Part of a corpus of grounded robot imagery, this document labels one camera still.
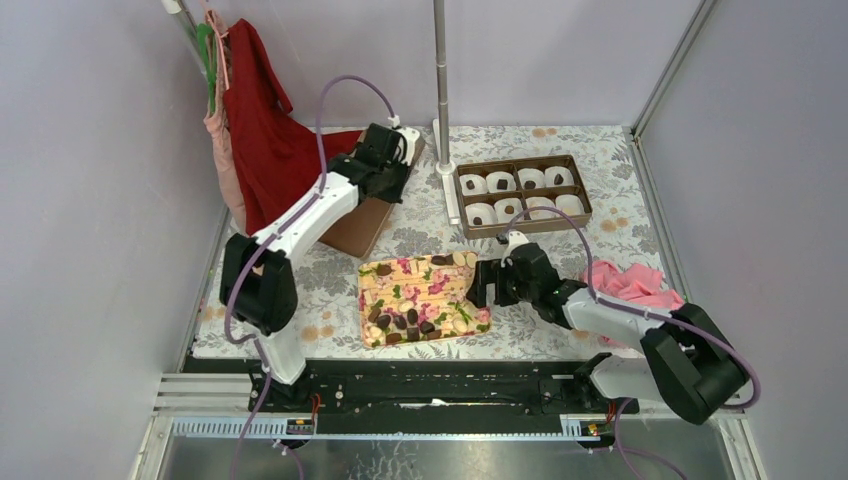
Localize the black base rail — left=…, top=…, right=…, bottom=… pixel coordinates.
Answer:
left=182, top=357, right=641, bottom=425

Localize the brown leaf chocolate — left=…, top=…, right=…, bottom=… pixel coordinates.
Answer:
left=375, top=264, right=393, bottom=276

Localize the red garment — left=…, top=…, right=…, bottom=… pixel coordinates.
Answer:
left=223, top=19, right=321, bottom=234

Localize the pink garment on hanger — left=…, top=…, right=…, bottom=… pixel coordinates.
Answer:
left=203, top=8, right=246, bottom=233

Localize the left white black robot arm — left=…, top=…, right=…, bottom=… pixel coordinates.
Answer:
left=219, top=124, right=423, bottom=411

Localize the gold box lid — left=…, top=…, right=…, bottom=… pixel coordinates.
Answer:
left=319, top=127, right=426, bottom=258

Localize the pink cloth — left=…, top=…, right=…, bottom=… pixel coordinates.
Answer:
left=580, top=260, right=684, bottom=310

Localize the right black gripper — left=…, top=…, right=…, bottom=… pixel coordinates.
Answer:
left=465, top=259, right=537, bottom=309

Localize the white pole base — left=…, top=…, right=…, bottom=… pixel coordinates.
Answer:
left=433, top=118, right=461, bottom=225

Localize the green hanger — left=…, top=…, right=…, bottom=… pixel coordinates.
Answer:
left=195, top=23, right=218, bottom=116

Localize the gold chocolate box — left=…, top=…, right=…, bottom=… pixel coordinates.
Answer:
left=454, top=154, right=593, bottom=240

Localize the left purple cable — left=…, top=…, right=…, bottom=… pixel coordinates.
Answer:
left=222, top=74, right=403, bottom=480

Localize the floral yellow tray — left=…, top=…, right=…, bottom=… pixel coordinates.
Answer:
left=357, top=251, right=493, bottom=349

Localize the metal pole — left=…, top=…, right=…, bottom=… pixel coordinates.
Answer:
left=432, top=0, right=449, bottom=128

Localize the white paper cup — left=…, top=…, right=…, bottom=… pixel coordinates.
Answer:
left=554, top=194, right=586, bottom=218
left=526, top=196, right=558, bottom=220
left=493, top=197, right=524, bottom=224
left=485, top=171, right=517, bottom=193
left=517, top=168, right=546, bottom=190
left=465, top=203, right=498, bottom=228
left=459, top=174, right=489, bottom=196
left=544, top=166, right=575, bottom=188

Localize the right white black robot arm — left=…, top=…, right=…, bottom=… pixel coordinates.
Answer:
left=466, top=243, right=754, bottom=425

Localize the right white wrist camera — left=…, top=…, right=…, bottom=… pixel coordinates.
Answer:
left=504, top=230, right=529, bottom=256

